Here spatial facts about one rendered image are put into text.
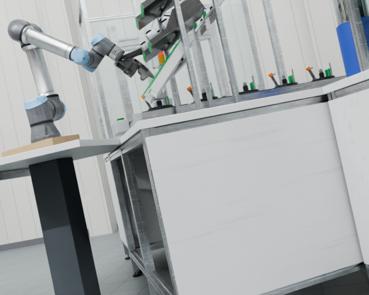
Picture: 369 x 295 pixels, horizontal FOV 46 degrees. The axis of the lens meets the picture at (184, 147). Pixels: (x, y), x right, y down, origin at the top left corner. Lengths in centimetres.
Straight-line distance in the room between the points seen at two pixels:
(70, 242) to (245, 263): 94
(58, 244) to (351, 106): 147
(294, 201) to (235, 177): 25
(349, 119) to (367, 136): 10
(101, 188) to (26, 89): 169
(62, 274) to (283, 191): 117
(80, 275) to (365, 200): 134
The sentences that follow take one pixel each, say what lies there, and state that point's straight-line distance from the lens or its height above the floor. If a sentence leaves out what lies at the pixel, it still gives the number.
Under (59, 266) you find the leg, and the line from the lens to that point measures 226.
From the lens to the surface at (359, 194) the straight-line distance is 171.
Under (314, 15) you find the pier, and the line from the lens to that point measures 502.
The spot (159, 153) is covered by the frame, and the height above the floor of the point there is 74.
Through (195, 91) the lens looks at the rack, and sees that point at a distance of 178.
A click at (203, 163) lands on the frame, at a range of 153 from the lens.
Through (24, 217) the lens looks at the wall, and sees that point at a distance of 614.
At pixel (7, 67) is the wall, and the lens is 625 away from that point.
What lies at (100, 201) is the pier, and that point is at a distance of 538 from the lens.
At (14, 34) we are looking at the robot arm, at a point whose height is 148.
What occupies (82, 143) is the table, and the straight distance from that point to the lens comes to 172.
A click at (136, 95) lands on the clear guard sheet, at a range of 365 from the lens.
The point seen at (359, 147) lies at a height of 61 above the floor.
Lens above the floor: 70
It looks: 1 degrees up
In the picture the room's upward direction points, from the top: 12 degrees counter-clockwise
